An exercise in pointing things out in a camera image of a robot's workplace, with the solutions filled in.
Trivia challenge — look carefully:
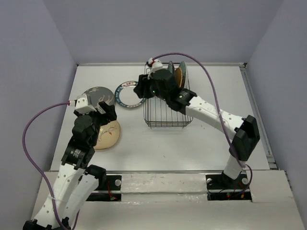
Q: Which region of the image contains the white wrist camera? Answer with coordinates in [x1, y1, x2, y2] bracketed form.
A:
[146, 58, 163, 79]
[69, 94, 96, 115]

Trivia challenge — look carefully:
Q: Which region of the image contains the dark teal blossom plate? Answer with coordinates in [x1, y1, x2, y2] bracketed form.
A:
[167, 61, 175, 74]

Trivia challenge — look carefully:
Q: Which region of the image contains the grey wire dish rack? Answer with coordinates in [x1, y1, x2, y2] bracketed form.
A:
[143, 62, 193, 129]

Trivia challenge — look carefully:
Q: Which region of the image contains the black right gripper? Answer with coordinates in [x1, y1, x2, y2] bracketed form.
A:
[133, 73, 169, 102]

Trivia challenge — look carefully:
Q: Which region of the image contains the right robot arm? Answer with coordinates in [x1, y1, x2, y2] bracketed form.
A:
[134, 69, 260, 188]

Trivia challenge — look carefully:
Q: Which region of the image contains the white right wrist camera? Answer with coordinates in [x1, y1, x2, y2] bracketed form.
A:
[146, 58, 163, 79]

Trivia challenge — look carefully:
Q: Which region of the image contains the beige branch plate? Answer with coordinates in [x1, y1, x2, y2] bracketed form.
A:
[94, 120, 120, 150]

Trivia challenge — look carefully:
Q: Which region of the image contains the red teal floral plate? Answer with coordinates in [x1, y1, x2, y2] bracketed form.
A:
[179, 61, 189, 88]

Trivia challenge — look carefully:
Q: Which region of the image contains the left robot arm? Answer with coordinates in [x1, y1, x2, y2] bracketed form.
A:
[22, 99, 117, 230]

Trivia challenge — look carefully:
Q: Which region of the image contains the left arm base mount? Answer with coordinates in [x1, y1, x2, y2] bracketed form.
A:
[86, 175, 122, 202]

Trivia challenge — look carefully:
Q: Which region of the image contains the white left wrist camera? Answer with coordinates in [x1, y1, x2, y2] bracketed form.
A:
[69, 94, 96, 115]

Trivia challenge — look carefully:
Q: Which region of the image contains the white plate teal rim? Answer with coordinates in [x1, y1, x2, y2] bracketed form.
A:
[115, 81, 145, 108]

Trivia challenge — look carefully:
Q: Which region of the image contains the woven bamboo plate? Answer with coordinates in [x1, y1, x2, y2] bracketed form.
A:
[174, 67, 184, 88]

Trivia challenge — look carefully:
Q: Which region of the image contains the grey deer plate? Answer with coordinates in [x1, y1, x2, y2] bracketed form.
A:
[84, 87, 115, 114]

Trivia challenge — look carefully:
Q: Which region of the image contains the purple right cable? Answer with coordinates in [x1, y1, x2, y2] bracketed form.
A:
[151, 52, 253, 195]

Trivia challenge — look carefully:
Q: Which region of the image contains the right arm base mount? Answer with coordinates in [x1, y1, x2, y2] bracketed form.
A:
[206, 173, 252, 201]

